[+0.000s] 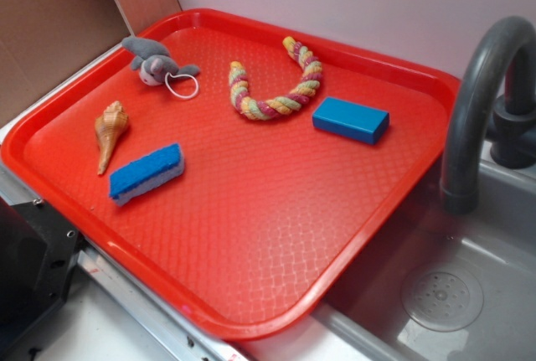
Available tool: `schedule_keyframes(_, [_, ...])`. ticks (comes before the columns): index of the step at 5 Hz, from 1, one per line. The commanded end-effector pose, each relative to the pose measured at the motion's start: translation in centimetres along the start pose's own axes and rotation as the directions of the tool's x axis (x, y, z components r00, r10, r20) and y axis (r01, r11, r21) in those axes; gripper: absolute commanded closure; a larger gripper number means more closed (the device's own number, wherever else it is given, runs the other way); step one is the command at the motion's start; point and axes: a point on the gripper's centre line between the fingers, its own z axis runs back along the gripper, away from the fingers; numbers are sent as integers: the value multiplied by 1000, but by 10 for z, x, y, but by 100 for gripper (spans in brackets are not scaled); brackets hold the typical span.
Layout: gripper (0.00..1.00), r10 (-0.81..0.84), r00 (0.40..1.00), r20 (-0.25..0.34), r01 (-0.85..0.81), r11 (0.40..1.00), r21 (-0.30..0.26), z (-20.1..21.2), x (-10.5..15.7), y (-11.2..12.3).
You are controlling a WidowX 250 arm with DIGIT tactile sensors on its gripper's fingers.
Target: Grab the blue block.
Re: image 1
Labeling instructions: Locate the blue and white sponge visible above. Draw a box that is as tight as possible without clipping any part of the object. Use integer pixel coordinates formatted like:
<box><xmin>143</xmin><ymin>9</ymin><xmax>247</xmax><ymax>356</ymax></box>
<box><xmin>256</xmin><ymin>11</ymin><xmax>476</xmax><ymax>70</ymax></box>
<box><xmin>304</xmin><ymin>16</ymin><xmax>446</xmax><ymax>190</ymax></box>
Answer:
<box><xmin>109</xmin><ymin>143</ymin><xmax>185</xmax><ymax>206</ymax></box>

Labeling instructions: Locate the tan spiral seashell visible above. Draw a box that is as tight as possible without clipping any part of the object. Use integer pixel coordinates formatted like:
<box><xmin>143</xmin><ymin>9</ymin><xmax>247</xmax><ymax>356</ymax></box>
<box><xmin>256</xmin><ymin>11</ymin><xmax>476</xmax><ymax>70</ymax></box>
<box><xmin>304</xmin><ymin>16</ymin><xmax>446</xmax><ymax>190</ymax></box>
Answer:
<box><xmin>94</xmin><ymin>101</ymin><xmax>129</xmax><ymax>176</ymax></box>

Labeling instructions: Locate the brown cardboard panel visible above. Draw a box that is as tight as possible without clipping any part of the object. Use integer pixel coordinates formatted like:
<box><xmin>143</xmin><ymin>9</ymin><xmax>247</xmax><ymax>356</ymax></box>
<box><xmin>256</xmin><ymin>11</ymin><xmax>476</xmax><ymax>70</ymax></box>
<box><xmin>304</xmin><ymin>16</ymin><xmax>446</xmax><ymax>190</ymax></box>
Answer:
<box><xmin>1</xmin><ymin>0</ymin><xmax>181</xmax><ymax>126</ymax></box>

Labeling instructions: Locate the blue rectangular block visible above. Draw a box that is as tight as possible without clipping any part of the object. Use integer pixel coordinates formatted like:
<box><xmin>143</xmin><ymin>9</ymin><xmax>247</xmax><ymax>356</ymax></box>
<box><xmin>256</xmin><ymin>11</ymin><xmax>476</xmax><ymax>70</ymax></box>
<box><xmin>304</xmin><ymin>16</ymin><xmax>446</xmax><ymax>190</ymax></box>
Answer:
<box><xmin>312</xmin><ymin>97</ymin><xmax>390</xmax><ymax>145</ymax></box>

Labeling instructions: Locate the red plastic tray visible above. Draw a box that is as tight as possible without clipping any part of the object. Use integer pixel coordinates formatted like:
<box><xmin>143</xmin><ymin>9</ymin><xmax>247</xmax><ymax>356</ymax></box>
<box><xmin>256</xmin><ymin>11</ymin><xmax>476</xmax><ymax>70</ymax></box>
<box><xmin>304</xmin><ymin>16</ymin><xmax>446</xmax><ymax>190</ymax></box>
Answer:
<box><xmin>1</xmin><ymin>9</ymin><xmax>459</xmax><ymax>341</ymax></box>

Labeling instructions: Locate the grey plush dolphin toy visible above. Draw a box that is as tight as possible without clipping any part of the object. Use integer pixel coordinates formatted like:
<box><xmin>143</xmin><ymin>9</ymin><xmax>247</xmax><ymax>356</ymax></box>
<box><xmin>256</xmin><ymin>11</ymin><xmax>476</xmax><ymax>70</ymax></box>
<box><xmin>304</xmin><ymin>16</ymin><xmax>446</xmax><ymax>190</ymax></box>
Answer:
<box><xmin>121</xmin><ymin>36</ymin><xmax>200</xmax><ymax>100</ymax></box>

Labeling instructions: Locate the grey toy sink basin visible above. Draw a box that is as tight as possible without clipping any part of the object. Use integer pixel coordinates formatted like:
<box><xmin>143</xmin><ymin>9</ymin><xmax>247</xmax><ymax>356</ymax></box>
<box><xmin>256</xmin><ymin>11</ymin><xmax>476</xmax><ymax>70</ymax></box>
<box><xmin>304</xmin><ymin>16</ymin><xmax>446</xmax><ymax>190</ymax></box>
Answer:
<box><xmin>314</xmin><ymin>161</ymin><xmax>535</xmax><ymax>360</ymax></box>

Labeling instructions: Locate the multicolour twisted rope toy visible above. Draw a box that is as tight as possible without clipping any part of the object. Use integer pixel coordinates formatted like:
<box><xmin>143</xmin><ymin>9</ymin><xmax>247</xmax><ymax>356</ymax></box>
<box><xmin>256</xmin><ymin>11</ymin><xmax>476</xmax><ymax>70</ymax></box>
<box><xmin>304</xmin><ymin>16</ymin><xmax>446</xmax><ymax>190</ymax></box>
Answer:
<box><xmin>228</xmin><ymin>36</ymin><xmax>323</xmax><ymax>121</ymax></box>

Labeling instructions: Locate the metal rail strip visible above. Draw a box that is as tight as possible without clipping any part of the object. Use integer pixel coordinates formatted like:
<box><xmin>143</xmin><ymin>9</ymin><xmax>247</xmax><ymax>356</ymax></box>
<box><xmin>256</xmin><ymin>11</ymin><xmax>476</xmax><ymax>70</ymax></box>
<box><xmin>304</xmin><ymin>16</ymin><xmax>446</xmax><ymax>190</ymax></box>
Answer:
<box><xmin>1</xmin><ymin>167</ymin><xmax>243</xmax><ymax>360</ymax></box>

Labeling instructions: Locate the grey toy faucet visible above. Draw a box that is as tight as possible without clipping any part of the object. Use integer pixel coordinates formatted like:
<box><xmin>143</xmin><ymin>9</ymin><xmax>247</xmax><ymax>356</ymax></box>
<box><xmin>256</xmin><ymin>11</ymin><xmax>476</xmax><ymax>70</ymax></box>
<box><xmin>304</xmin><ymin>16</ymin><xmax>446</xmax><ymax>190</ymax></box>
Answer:
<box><xmin>440</xmin><ymin>16</ymin><xmax>535</xmax><ymax>214</ymax></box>

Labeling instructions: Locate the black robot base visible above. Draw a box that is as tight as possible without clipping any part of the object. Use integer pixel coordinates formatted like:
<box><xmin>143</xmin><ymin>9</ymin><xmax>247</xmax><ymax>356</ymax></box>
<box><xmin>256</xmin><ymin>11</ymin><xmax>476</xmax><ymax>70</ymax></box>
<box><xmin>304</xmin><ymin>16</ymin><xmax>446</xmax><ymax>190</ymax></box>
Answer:
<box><xmin>1</xmin><ymin>200</ymin><xmax>82</xmax><ymax>358</ymax></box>

